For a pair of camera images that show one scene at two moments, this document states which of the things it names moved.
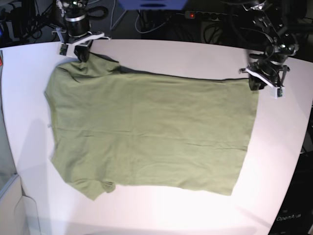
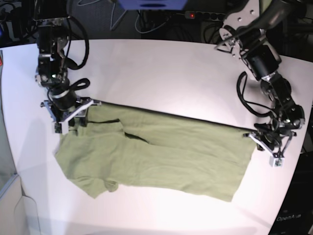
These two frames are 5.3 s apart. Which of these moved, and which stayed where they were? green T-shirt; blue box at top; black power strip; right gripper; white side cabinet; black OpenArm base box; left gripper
Moved: green T-shirt; right gripper; left gripper
Stayed: black OpenArm base box; black power strip; white side cabinet; blue box at top
